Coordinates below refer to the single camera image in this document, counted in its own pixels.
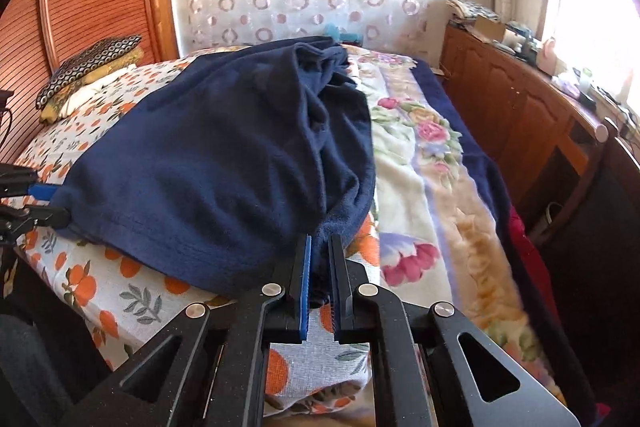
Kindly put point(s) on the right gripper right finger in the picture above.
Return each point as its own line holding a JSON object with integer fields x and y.
{"x": 345, "y": 278}

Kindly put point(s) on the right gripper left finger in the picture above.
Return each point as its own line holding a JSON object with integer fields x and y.
{"x": 290, "y": 314}

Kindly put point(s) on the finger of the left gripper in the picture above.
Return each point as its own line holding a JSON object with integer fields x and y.
{"x": 24, "y": 181}
{"x": 17, "y": 222}

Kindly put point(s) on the navy printed t-shirt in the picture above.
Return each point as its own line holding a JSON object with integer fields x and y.
{"x": 214, "y": 178}

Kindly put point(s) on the yellow folded blanket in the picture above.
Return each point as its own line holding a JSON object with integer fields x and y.
{"x": 64, "y": 102}

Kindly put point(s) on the patterned navy pillow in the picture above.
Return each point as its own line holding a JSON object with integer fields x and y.
{"x": 99, "y": 54}

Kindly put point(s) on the floral fleece blanket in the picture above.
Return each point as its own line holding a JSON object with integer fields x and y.
{"x": 429, "y": 235}

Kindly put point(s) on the orange-print bed sheet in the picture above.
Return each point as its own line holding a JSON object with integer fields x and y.
{"x": 113, "y": 305}

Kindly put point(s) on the wooden slatted wardrobe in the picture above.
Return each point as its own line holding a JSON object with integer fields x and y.
{"x": 38, "y": 35}

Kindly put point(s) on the small waste bin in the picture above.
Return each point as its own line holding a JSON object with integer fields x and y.
{"x": 546, "y": 219}

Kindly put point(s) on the wooden side cabinet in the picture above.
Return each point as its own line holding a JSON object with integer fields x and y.
{"x": 548, "y": 147}

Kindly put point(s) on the blue toy on bed end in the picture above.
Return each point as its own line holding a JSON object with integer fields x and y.
{"x": 337, "y": 35}

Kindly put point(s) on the cardboard box on cabinet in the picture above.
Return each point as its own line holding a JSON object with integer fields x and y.
{"x": 490, "y": 29}

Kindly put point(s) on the folded cloth stack on cabinet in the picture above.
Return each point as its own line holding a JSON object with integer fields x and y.
{"x": 470, "y": 10}

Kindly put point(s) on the pink bottle on cabinet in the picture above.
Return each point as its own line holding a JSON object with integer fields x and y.
{"x": 546, "y": 59}

